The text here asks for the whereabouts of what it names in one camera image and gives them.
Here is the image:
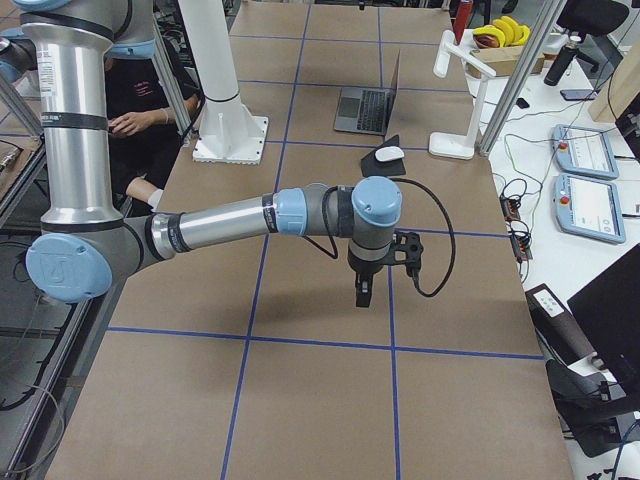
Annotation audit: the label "white desk lamp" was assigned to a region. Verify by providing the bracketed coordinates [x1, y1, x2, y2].
[428, 30, 496, 160]

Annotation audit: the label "black water bottle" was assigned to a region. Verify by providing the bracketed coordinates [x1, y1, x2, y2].
[544, 35, 581, 86]

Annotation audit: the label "cardboard box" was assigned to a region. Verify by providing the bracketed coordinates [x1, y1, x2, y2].
[466, 46, 545, 78]

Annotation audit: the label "grey laptop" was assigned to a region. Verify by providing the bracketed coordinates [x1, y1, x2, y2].
[334, 53, 401, 136]

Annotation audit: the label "blue teach pendant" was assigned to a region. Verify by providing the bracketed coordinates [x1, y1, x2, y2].
[552, 124, 619, 180]
[553, 173, 626, 244]

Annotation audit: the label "red bottle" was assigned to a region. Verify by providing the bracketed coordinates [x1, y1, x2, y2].
[453, 0, 473, 45]

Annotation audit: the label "lower blue teach pendant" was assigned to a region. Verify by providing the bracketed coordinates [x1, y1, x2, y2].
[553, 173, 626, 244]

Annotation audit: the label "white computer mouse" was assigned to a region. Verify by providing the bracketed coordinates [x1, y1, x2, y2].
[374, 145, 405, 163]

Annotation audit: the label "yellow bananas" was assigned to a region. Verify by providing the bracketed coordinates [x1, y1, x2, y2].
[472, 16, 531, 48]

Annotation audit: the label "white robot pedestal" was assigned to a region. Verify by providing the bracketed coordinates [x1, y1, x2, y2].
[179, 0, 269, 165]

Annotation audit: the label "smartphone on side table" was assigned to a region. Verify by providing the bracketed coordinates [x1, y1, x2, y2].
[560, 89, 599, 102]

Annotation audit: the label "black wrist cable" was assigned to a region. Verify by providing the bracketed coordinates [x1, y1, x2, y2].
[394, 177, 457, 299]

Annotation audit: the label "upper blue teach pendant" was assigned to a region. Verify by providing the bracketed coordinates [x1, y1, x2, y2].
[552, 124, 619, 180]

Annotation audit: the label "black office chair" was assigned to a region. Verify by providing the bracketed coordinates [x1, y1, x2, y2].
[556, 0, 629, 73]

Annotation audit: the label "seated person in black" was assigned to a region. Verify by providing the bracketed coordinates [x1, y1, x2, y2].
[105, 58, 183, 216]

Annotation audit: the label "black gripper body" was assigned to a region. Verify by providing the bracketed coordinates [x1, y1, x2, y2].
[348, 230, 424, 288]

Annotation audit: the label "aluminium frame post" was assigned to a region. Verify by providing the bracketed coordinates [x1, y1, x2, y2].
[478, 0, 567, 157]

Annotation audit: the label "dark teal mouse pad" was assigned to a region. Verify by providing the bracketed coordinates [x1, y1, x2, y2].
[360, 134, 406, 177]

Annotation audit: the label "black monitor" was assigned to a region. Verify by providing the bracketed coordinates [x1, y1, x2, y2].
[568, 246, 639, 394]

